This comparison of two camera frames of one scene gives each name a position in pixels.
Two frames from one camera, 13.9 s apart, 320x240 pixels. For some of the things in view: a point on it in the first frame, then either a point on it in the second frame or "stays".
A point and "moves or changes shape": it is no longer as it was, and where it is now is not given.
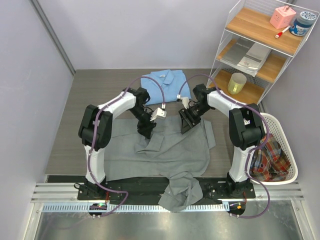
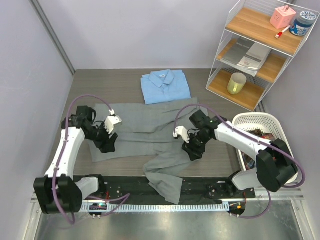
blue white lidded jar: (304, 21) stays
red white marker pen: (280, 33) stays
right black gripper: (188, 120) to (194, 152)
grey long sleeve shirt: (171, 156) moves or changes shape
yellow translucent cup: (236, 83) stays
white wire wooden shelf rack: (259, 38) stays
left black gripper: (145, 128) to (107, 144)
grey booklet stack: (247, 54) stays
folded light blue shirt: (171, 81) stays
